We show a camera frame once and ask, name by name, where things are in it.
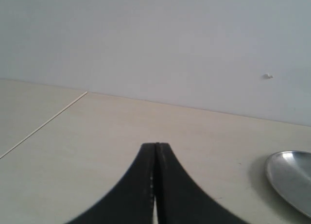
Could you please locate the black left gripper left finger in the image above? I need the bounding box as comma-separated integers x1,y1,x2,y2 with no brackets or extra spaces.
69,143,156,224

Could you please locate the round steel plate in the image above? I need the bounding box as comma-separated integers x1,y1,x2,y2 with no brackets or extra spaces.
264,151,311,218

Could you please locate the small white wall hook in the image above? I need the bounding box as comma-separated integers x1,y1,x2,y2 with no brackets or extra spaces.
262,74,274,79

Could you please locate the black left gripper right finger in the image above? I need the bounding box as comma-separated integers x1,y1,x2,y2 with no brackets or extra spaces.
155,143,246,224

